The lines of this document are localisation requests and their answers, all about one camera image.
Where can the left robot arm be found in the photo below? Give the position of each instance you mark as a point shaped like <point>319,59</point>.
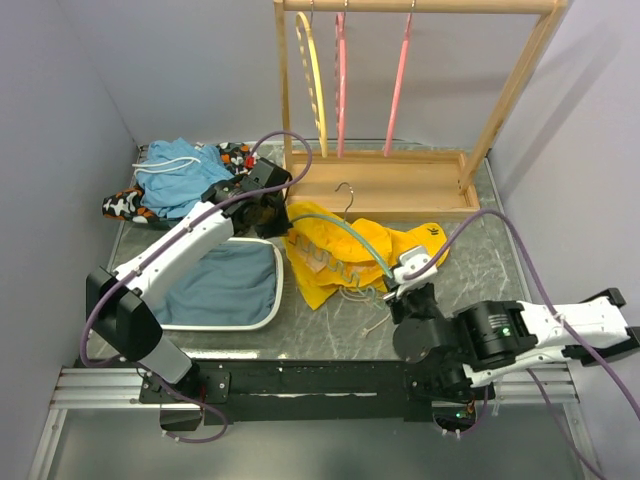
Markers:
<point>119,304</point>

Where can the pink hanger right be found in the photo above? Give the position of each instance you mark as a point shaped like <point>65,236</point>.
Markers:
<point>404,51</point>

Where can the aluminium rail frame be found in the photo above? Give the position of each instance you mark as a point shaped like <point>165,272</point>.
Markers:
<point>122,388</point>

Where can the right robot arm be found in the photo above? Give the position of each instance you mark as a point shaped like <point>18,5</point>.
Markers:
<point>453,358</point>

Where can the pink hanger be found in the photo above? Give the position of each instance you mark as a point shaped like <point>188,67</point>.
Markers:
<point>341,79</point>
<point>404,51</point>

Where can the white laundry basket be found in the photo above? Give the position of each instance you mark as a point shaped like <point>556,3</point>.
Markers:
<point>225,327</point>

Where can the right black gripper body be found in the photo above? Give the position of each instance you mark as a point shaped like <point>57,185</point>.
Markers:
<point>416,302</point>

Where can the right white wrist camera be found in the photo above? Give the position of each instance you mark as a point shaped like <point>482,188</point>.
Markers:
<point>409,272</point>

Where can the blue cloth in basket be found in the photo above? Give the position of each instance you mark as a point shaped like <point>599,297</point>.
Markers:
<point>225,290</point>

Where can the patterned black orange shorts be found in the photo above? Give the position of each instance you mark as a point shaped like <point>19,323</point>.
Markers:
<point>127,205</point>

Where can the pink hanger left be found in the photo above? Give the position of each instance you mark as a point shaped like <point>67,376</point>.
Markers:
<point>341,79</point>

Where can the light blue shorts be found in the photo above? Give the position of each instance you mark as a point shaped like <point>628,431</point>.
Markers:
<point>175,174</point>

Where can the wooden hanger rack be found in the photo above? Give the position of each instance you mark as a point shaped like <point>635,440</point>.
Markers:
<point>410,185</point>

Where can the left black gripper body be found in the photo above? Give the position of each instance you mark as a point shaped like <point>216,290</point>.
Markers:
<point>275,220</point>

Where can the yellow hanger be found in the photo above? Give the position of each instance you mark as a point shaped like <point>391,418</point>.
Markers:
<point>313,78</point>

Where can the green hanger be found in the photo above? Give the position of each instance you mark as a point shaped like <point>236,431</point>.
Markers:
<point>340,235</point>

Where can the yellow shorts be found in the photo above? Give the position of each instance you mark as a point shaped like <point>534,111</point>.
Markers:
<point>350,250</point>

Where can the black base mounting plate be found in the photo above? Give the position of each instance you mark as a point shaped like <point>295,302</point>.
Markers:
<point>280,390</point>

